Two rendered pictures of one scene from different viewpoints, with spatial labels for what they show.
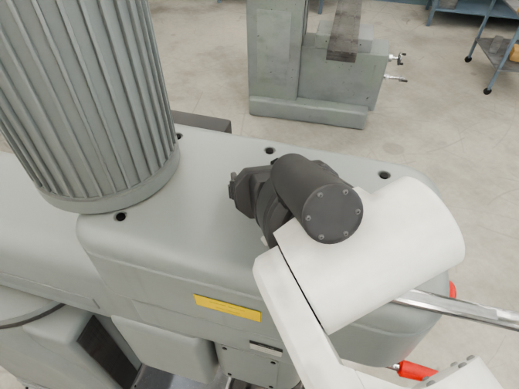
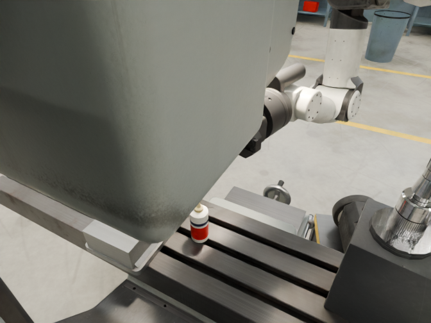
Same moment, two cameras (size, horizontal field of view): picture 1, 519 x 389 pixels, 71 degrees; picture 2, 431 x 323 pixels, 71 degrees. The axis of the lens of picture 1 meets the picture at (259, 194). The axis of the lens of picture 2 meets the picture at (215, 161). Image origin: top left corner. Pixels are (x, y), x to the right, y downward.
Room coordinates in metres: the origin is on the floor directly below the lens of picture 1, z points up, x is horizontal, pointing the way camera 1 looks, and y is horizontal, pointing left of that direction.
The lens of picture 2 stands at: (0.23, 0.40, 1.51)
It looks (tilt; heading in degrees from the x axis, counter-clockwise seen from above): 37 degrees down; 282
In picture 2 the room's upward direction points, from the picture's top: straight up
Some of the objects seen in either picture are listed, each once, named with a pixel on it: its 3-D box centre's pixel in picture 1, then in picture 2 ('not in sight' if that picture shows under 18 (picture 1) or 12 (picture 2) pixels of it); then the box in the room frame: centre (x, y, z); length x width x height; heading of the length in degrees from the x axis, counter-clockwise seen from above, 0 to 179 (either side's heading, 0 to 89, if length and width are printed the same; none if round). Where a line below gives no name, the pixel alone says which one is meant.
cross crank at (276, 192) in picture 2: not in sight; (273, 202); (0.19, -0.50, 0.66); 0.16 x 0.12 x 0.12; 74
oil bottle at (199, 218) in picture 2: not in sight; (199, 220); (0.36, -0.04, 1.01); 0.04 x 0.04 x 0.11
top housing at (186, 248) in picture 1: (266, 231); not in sight; (0.33, -0.01, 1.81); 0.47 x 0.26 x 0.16; 74
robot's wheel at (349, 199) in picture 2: not in sight; (355, 213); (-0.19, -0.67, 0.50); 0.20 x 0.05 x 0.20; 3
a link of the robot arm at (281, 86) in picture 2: not in sight; (285, 98); (0.21, -0.20, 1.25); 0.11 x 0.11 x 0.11; 59
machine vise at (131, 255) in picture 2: not in sight; (156, 193); (0.48, -0.10, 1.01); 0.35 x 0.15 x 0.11; 75
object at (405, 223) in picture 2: not in sight; (411, 216); (0.02, 0.04, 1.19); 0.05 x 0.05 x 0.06
